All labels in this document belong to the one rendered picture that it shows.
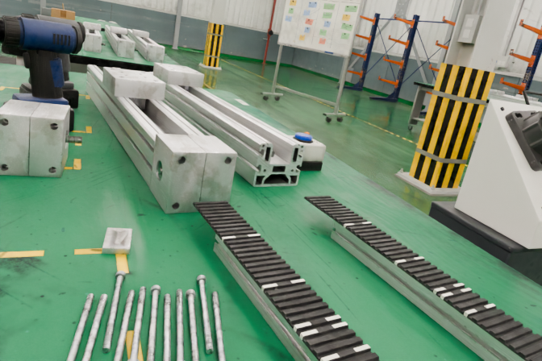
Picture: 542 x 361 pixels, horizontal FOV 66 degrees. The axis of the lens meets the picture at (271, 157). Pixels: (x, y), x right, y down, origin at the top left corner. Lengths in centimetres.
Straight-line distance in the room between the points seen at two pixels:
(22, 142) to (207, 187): 28
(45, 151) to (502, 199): 79
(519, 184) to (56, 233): 75
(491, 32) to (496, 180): 312
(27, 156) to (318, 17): 618
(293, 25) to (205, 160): 646
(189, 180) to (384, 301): 31
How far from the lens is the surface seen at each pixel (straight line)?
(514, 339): 51
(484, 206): 92
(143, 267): 50
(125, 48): 264
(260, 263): 47
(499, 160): 90
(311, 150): 92
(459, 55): 413
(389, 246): 59
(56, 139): 72
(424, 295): 54
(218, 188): 64
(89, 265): 51
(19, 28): 94
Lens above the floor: 105
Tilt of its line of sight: 16 degrees down
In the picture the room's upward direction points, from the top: 11 degrees clockwise
